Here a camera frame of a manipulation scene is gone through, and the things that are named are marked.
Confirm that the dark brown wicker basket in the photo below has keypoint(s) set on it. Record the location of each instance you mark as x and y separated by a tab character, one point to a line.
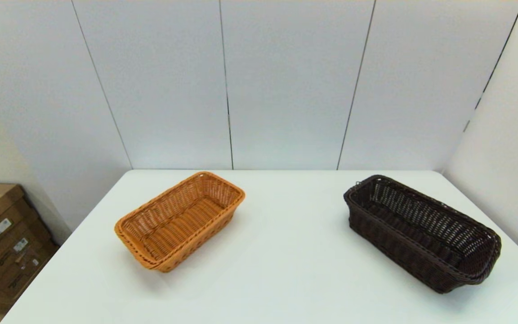
421	229

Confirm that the orange wicker basket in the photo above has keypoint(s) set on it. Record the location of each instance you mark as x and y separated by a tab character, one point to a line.
182	225

